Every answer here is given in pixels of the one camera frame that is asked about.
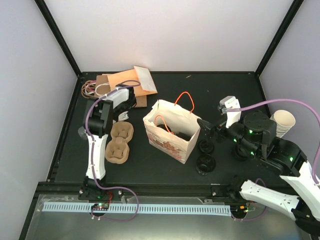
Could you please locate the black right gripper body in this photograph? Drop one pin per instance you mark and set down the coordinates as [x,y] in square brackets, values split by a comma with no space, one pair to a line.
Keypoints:
[252,147]

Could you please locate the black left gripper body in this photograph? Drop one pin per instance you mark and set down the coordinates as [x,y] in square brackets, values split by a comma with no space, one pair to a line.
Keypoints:
[122,108]

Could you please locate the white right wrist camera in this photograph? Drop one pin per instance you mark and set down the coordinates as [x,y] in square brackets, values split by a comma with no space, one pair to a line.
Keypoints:
[230,106]

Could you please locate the printed white paper bag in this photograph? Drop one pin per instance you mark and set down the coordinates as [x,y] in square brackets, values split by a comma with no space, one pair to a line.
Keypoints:
[173,129]

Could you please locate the orange kraft paper bag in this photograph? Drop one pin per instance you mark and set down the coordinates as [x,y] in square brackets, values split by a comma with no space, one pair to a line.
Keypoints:
[139,74]

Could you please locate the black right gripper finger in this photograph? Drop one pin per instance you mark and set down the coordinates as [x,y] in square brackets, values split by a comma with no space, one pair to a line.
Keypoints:
[208,134]
[204,125]

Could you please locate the white slotted cable rail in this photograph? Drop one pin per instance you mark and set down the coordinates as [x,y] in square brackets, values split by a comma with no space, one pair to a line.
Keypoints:
[120,208]

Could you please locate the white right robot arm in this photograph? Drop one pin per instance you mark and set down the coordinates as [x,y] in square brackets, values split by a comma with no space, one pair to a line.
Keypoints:
[255,138]

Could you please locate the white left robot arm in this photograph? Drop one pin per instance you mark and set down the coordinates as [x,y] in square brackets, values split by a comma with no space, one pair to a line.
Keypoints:
[107,130]

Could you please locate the black plastic cup lid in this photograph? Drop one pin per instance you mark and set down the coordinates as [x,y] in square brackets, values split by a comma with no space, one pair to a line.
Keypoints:
[206,146]

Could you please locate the brown pulp cup carrier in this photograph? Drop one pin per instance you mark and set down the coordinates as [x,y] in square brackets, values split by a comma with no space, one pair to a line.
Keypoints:
[117,150]

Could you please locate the stack of paper cups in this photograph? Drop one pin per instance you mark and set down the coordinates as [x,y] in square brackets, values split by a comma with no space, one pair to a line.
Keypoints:
[284,121]

